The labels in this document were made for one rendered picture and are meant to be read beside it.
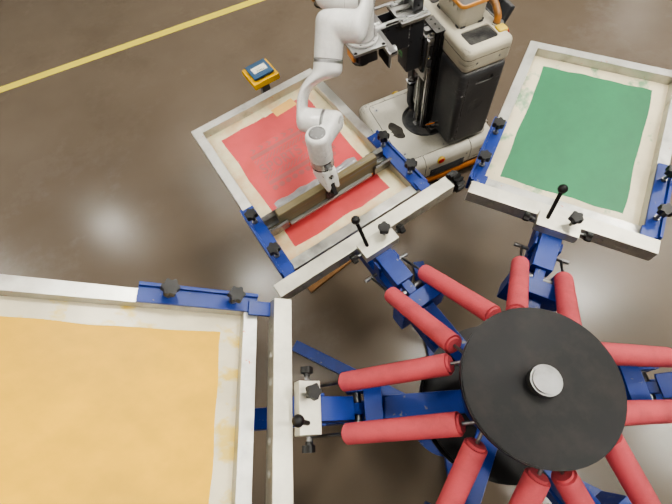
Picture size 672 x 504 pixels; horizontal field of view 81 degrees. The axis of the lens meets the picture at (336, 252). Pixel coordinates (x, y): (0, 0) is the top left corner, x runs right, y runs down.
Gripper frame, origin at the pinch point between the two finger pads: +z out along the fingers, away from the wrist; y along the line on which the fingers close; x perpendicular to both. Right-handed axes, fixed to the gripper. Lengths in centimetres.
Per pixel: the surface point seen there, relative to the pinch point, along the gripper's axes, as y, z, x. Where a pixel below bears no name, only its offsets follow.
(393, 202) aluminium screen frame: -16.7, 2.5, -16.4
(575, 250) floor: -56, 101, -122
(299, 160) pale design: 22.6, 5.9, -0.5
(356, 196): -4.8, 6.0, -8.7
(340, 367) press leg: -35, 97, 27
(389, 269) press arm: -38.1, -2.4, 1.5
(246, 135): 47.5, 5.9, 10.4
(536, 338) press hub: -78, -30, -6
